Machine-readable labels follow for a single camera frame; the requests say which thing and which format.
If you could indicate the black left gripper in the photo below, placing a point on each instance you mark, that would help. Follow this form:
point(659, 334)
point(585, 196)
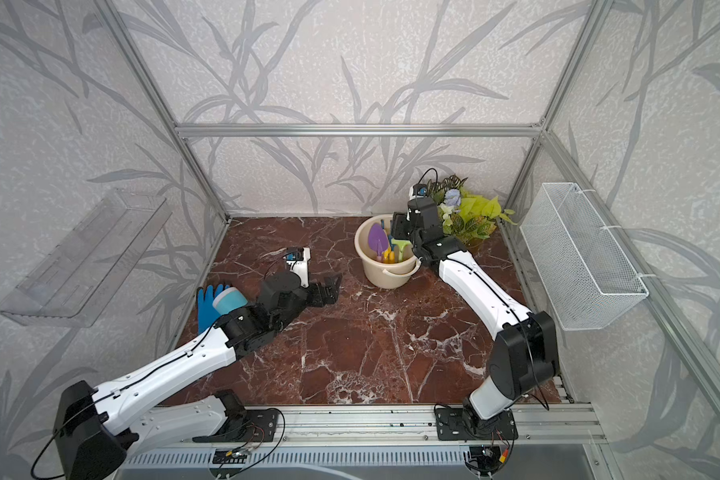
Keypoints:
point(321, 300)

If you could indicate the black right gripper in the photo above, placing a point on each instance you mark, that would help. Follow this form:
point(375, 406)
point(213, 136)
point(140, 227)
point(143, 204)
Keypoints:
point(399, 221)

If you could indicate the blue rake yellow handle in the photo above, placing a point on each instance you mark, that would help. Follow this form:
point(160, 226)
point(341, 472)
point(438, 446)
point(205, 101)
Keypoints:
point(386, 226)

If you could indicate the green rake wooden handle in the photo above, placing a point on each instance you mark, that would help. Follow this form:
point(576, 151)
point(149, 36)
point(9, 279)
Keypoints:
point(398, 247)

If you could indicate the purple trowel pink handle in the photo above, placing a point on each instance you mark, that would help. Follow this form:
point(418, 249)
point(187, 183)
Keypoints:
point(377, 241)

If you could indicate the teal white spray bottle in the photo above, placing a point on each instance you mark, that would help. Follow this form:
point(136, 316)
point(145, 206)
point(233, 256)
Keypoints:
point(228, 299)

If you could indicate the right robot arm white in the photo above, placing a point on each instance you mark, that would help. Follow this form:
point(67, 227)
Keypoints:
point(525, 349)

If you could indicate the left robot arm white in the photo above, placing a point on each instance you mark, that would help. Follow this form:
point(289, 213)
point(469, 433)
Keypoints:
point(97, 428)

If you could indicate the blue gardening glove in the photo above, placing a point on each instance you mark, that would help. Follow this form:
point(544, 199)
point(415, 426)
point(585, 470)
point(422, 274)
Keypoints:
point(207, 314)

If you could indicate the cream plastic bucket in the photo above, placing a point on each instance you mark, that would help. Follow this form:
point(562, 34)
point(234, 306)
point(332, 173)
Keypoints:
point(385, 276)

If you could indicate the potted artificial plant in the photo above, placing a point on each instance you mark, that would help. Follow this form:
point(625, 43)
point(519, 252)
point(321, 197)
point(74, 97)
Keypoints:
point(470, 217)

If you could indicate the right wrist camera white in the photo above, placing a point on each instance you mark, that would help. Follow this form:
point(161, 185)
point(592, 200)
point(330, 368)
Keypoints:
point(418, 190)

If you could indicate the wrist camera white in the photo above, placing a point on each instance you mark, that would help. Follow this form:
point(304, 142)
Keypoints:
point(418, 190)
point(297, 260)

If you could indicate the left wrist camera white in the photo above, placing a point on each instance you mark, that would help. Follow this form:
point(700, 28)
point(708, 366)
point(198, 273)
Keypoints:
point(297, 260)

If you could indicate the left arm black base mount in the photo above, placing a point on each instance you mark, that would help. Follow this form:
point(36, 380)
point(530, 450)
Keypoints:
point(242, 424)

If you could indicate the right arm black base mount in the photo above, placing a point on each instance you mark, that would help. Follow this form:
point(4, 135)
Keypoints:
point(474, 423)

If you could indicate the white wire mesh basket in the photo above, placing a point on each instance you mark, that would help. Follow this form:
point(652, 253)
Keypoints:
point(586, 274)

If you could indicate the aluminium cage frame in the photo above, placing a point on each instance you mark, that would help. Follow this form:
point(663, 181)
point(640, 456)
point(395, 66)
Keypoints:
point(680, 335)

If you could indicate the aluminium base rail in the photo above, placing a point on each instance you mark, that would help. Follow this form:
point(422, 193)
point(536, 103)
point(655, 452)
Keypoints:
point(416, 441)

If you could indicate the clear plastic wall shelf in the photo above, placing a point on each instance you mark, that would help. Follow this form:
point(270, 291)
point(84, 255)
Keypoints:
point(74, 284)

